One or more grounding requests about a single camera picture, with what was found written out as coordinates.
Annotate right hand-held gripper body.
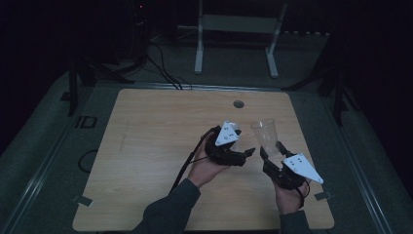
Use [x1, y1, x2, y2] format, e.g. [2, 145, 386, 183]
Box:
[262, 152, 325, 192]

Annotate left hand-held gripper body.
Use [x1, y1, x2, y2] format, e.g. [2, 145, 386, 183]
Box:
[204, 120, 247, 168]

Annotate single clear plastic cup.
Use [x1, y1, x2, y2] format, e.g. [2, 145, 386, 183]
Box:
[249, 118, 281, 158]

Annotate person's left hand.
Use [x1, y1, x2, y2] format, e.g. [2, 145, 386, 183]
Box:
[187, 137, 230, 189]

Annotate person's right hand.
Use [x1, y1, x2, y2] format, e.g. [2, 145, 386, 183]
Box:
[273, 179, 310, 216]

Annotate grey tape piece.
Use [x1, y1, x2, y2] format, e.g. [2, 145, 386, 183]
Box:
[313, 190, 334, 202]
[71, 194, 94, 208]

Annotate black metal stand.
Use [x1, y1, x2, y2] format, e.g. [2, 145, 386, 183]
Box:
[282, 37, 361, 129]
[65, 57, 134, 117]

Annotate white metal stand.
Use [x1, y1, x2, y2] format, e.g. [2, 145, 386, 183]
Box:
[193, 0, 289, 80]

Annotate right hand-held gripper cable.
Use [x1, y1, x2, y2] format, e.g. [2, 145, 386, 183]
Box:
[292, 179, 312, 210]

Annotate hand-held gripper cable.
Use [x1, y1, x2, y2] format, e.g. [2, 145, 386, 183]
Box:
[168, 125, 222, 197]
[292, 179, 312, 210]

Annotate left hand-held gripper cable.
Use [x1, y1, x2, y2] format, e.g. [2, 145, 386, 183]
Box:
[168, 125, 222, 197]

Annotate black floor cables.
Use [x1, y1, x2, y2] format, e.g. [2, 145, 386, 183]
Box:
[145, 41, 193, 91]

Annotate black looped cable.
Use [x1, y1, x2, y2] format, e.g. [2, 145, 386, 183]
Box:
[77, 148, 99, 175]

